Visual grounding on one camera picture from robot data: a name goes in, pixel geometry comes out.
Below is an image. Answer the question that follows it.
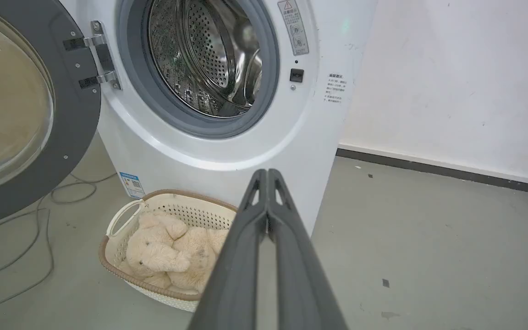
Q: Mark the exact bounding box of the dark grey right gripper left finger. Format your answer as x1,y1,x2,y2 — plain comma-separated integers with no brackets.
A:
187,169,269,330

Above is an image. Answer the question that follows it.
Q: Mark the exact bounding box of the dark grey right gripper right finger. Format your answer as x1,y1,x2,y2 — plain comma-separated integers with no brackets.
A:
267,169,349,330

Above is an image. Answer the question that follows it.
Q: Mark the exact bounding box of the white front-load washing machine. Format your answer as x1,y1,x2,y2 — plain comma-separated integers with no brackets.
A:
59,0,379,237

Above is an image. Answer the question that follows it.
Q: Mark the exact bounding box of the grey round washing machine door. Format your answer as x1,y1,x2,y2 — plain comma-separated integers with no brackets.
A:
0,0,102,230

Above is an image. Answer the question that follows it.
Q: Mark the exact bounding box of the beige plush teddy bear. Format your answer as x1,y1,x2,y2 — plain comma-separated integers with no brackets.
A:
117,211,230,295

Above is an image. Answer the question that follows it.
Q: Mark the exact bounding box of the cream plastic laundry basket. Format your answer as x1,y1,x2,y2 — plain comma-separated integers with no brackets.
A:
99,189,239,313

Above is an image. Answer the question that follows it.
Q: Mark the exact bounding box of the thin grey floor cable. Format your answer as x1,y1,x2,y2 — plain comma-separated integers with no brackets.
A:
0,172,118,316

